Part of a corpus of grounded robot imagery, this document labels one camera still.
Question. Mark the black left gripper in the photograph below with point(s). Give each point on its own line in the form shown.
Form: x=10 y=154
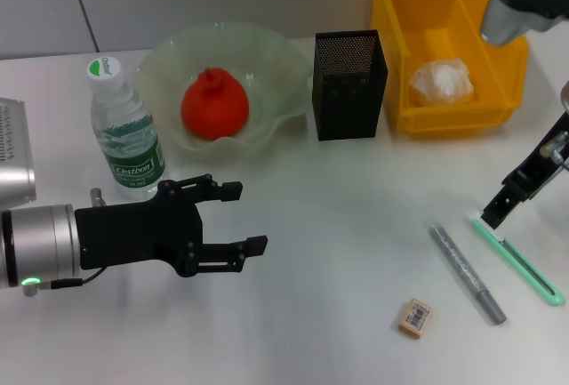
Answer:
x=133 y=234

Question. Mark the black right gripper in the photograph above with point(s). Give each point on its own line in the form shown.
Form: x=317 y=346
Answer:
x=529 y=178

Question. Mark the green pen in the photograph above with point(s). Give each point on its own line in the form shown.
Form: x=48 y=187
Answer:
x=520 y=260

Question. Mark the beige eraser with barcode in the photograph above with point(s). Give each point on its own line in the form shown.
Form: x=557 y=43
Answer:
x=413 y=317

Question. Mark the clear green-label water bottle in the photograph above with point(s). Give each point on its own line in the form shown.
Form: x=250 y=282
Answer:
x=129 y=136

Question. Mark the white paper ball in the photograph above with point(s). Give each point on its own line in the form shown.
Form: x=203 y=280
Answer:
x=440 y=82

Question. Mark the grey marker pen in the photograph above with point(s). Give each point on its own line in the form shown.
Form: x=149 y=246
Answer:
x=462 y=265

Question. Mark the translucent wavy fruit plate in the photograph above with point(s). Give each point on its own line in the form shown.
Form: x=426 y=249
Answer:
x=275 y=69

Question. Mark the black mesh pen holder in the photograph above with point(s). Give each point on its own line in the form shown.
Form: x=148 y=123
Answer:
x=351 y=105

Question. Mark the yellow plastic bin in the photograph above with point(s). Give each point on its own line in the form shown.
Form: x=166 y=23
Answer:
x=444 y=11

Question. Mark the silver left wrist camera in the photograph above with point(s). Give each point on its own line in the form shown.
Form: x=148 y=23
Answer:
x=15 y=171

